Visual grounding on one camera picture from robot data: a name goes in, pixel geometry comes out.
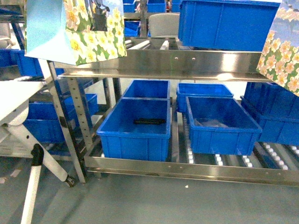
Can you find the flower gift bag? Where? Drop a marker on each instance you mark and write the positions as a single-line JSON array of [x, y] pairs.
[[74, 32], [279, 60]]

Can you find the blue crate with black item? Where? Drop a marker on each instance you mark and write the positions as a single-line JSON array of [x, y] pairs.
[[137, 129]]

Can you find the blue crate with plastic bags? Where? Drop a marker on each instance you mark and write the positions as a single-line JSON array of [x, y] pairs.
[[220, 126]]

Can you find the large blue plastic crate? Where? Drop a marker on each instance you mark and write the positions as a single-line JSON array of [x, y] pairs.
[[238, 25]]

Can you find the white folding table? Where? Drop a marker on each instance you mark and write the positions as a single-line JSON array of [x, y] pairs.
[[14, 100]]

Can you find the steel rack front rail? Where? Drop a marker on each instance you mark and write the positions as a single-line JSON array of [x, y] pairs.
[[174, 64]]

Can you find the steel rack rail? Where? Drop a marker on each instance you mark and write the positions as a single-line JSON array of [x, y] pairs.
[[174, 64], [193, 171]]

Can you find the lower steel rack rail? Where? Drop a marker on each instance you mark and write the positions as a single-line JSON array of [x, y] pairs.
[[193, 171]]

